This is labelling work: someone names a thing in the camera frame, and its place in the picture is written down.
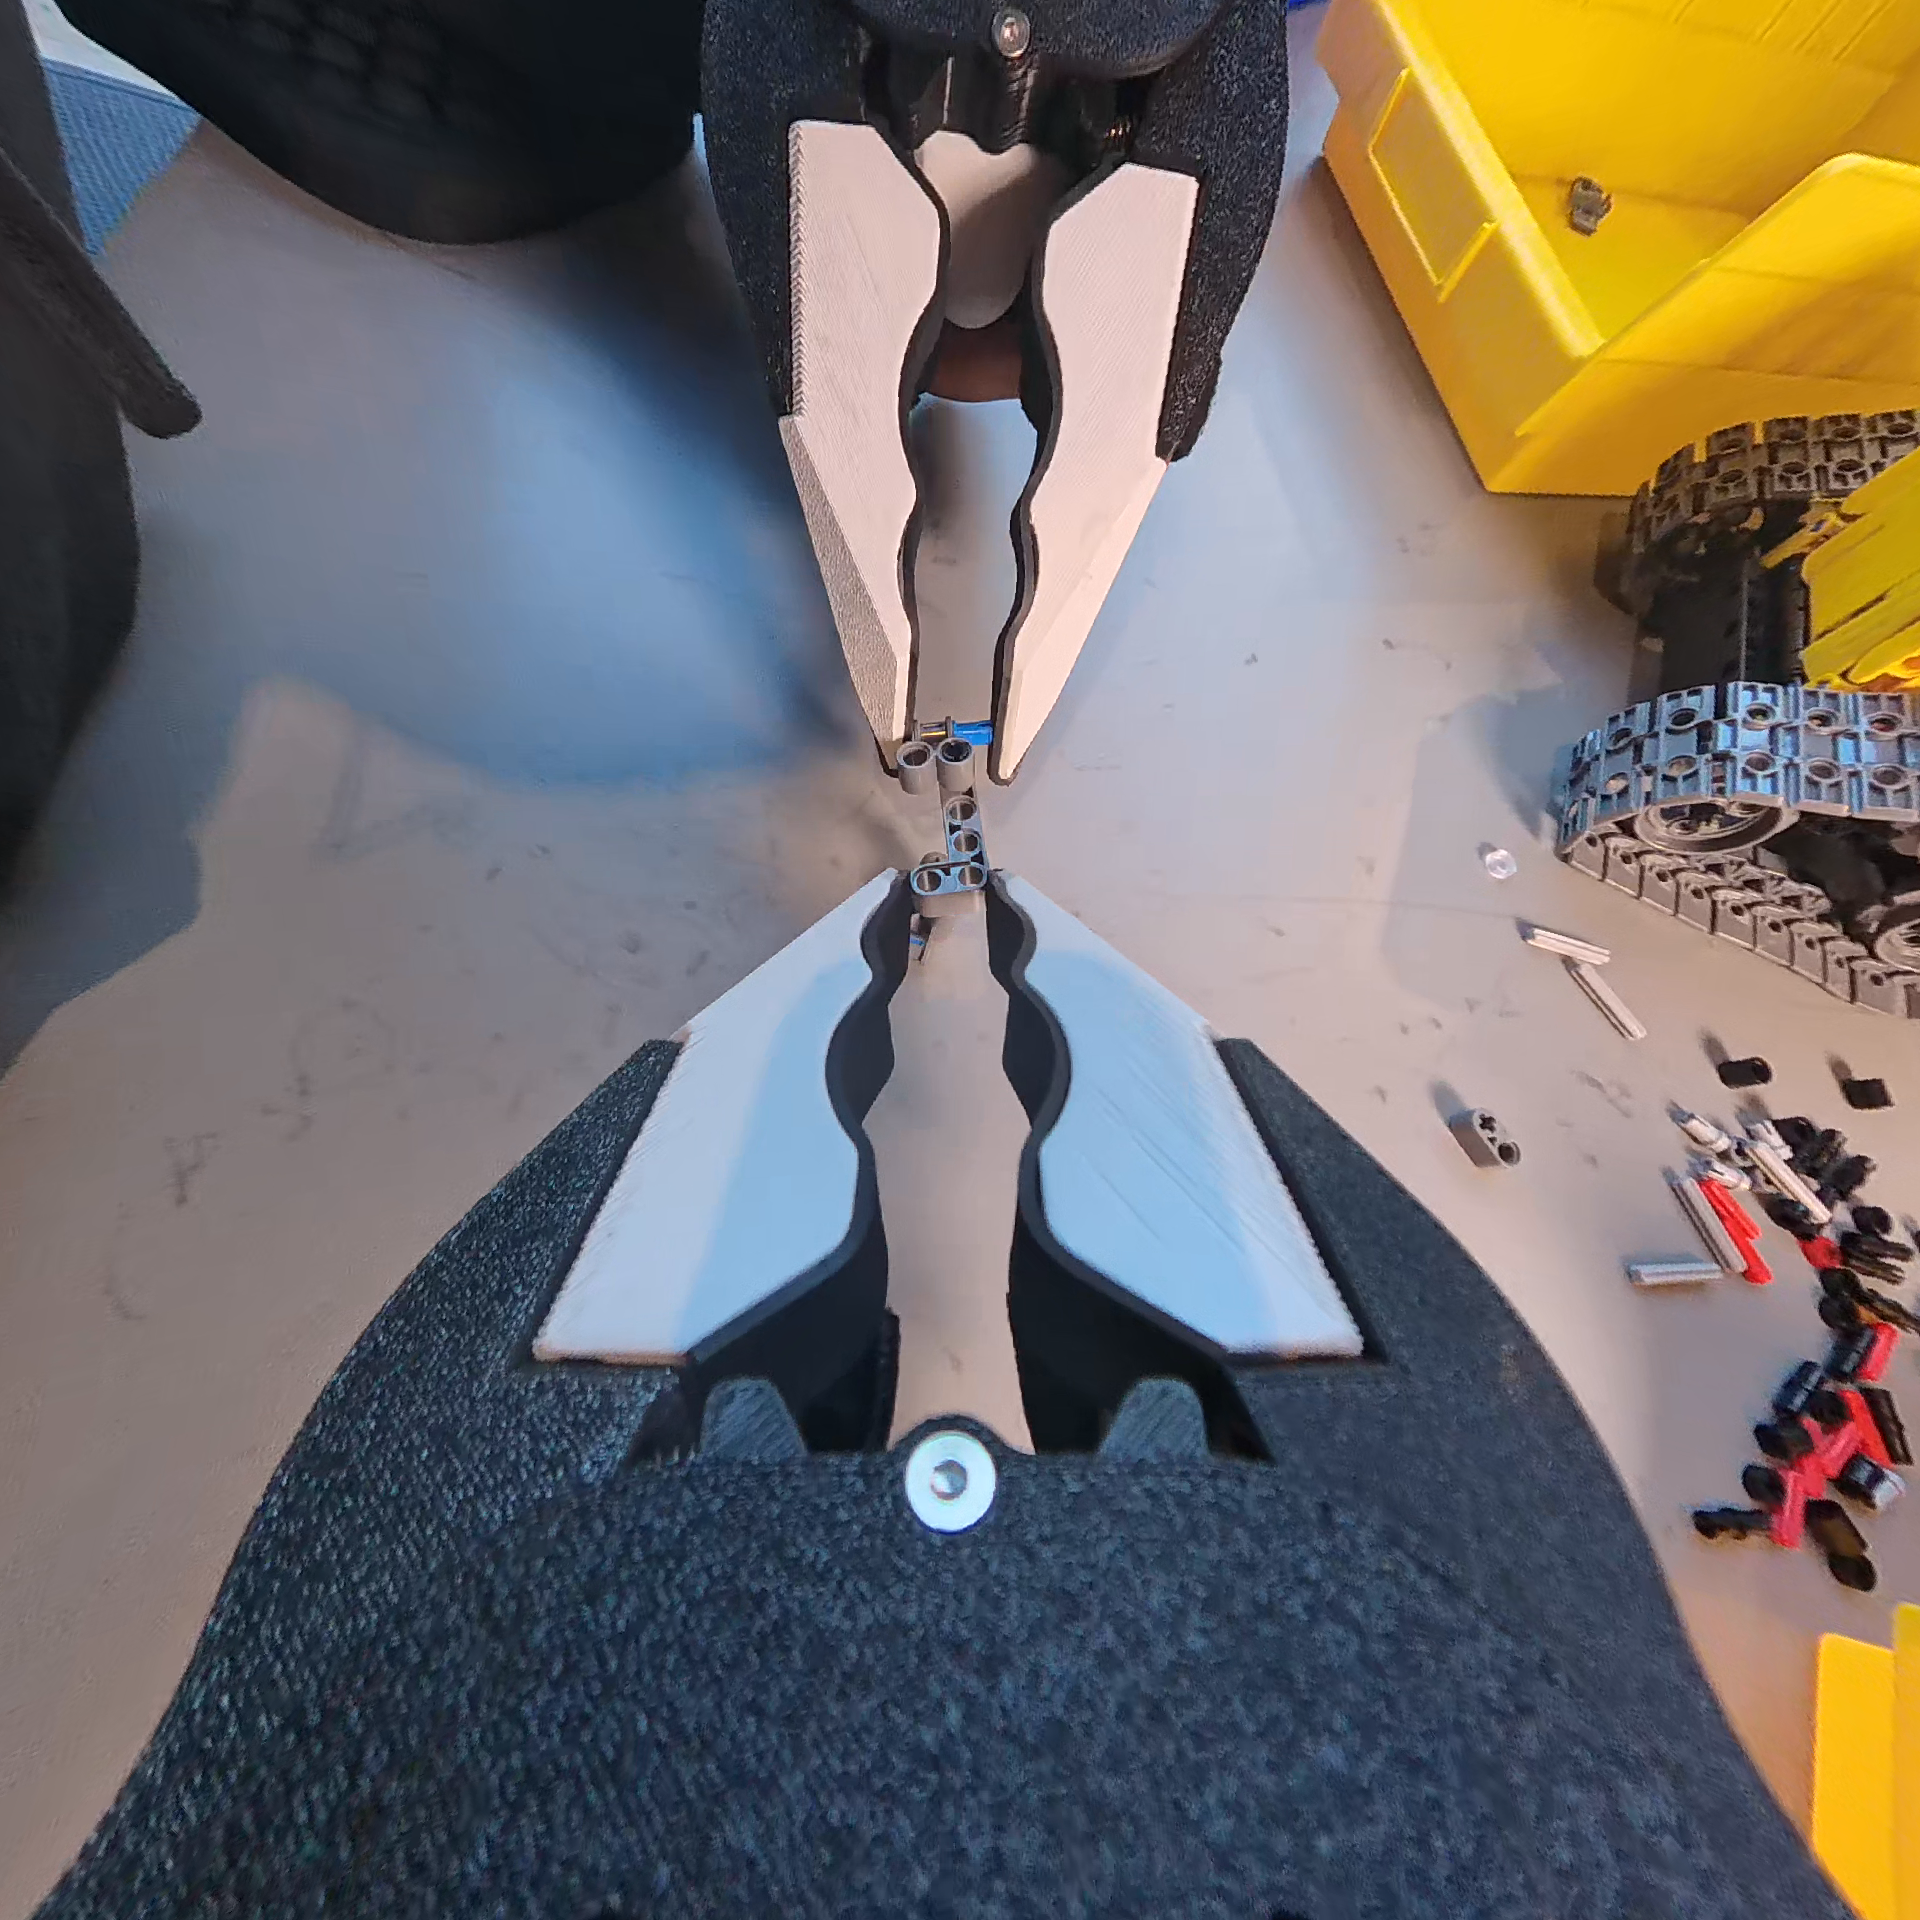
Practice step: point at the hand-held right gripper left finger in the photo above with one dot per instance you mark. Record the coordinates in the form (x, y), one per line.
(705, 1186)

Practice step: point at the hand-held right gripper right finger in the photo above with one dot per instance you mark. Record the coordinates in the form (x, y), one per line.
(1184, 1186)

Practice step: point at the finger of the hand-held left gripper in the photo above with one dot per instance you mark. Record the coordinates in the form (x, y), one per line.
(1118, 347)
(850, 298)

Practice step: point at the grey L-shaped beam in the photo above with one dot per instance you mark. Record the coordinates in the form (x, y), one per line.
(960, 826)

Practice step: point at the dark grey pin connector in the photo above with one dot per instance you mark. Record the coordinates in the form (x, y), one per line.
(919, 766)

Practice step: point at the grey desk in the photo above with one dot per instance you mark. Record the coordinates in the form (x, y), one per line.
(1350, 749)

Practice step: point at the person's left hand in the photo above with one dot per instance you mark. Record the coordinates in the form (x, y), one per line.
(974, 369)

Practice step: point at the light grey two-hole connector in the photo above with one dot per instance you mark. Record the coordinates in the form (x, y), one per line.
(1482, 1139)

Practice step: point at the small dark connector piece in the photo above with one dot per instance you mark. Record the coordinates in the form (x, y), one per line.
(1588, 208)

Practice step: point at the yellow plastic storage bin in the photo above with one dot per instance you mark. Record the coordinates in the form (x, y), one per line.
(1865, 1772)
(1722, 90)

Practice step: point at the single black pin piece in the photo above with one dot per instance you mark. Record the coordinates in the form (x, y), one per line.
(1744, 1073)
(1862, 1094)

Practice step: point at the pile of black red connectors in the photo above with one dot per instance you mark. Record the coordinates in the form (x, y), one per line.
(1831, 1350)

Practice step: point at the yellow tracked toy vehicle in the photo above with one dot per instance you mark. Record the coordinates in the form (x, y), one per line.
(1722, 749)

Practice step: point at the blue grey fabric seat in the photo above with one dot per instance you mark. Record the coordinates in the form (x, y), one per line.
(130, 150)

